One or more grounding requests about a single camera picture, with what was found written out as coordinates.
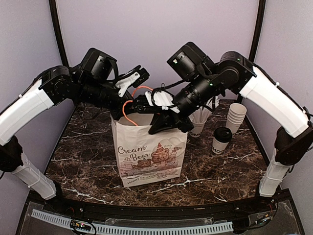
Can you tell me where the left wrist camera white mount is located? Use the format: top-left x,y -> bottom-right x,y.
113,65 -> 150,97

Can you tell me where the single white paper cup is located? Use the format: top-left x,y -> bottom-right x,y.
211,137 -> 230,154

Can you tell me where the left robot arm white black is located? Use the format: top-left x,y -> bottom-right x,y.
0,48 -> 140,213

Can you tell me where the white paper takeout bag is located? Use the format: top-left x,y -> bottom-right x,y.
112,98 -> 187,188

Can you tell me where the right black frame post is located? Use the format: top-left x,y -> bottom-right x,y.
248,0 -> 266,62

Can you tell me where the single black cup lid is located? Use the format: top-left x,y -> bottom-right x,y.
213,127 -> 232,143

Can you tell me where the black front table rail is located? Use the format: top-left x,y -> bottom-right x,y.
48,182 -> 269,223

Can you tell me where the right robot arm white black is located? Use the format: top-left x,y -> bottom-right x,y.
149,42 -> 313,212

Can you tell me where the grey slotted cable duct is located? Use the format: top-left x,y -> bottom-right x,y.
31,209 -> 234,235

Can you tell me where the white cup holding straws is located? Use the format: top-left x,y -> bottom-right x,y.
188,116 -> 206,138

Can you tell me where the stack of white paper cups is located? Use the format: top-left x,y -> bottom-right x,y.
225,103 -> 247,134

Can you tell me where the bundle of wrapped white straws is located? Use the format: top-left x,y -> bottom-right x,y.
191,96 -> 219,124

